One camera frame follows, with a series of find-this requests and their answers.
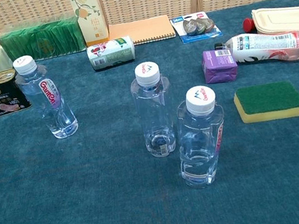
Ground small purple carton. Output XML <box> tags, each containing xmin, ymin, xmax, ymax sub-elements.
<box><xmin>200</xmin><ymin>46</ymin><xmax>241</xmax><ymax>87</ymax></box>

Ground red small object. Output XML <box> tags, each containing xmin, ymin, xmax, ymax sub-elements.
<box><xmin>241</xmin><ymin>17</ymin><xmax>257</xmax><ymax>34</ymax></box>

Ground blue correction tape pack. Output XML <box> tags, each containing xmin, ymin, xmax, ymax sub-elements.
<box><xmin>169</xmin><ymin>9</ymin><xmax>224</xmax><ymax>46</ymax></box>

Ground green white drink can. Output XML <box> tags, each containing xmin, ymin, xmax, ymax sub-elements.
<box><xmin>85</xmin><ymin>35</ymin><xmax>138</xmax><ymax>73</ymax></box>

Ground green yellow scouring sponge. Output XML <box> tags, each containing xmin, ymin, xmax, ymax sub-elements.
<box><xmin>232</xmin><ymin>78</ymin><xmax>299</xmax><ymax>127</ymax></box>

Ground black luncheon meat tin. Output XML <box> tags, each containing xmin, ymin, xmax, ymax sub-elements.
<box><xmin>0</xmin><ymin>66</ymin><xmax>33</xmax><ymax>117</ymax></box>

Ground plastic bottle white red label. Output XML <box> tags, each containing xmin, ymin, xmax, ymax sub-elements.
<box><xmin>213</xmin><ymin>23</ymin><xmax>299</xmax><ymax>76</ymax></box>

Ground clear water bottle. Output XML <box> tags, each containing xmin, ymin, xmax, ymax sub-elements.
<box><xmin>166</xmin><ymin>82</ymin><xmax>237</xmax><ymax>193</ymax></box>
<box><xmin>11</xmin><ymin>48</ymin><xmax>81</xmax><ymax>145</ymax></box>
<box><xmin>126</xmin><ymin>58</ymin><xmax>183</xmax><ymax>161</ymax></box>

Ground tall pomelo print carton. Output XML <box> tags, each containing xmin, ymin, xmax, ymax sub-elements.
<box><xmin>67</xmin><ymin>0</ymin><xmax>111</xmax><ymax>49</ymax></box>

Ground clear box green packets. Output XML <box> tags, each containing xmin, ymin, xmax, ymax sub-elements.
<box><xmin>0</xmin><ymin>14</ymin><xmax>88</xmax><ymax>68</ymax></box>

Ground orange spiral notebook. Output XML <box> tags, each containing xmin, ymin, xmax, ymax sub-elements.
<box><xmin>107</xmin><ymin>14</ymin><xmax>177</xmax><ymax>50</ymax></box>

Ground beige lidded food container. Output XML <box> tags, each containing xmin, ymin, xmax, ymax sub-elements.
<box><xmin>250</xmin><ymin>2</ymin><xmax>299</xmax><ymax>54</ymax></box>

